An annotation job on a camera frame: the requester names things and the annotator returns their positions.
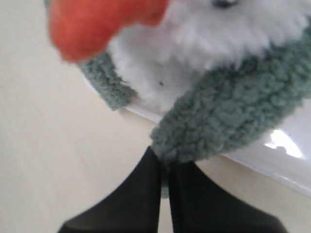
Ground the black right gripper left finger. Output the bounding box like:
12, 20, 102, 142
59, 148, 161, 233

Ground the white plush snowman toy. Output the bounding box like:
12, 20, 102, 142
46, 0, 311, 112

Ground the green fuzzy scarf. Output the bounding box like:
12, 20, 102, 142
43, 0, 311, 200

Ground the white plastic tray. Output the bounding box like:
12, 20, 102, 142
84, 80, 311, 199

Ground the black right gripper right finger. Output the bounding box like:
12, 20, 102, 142
169, 162, 287, 233

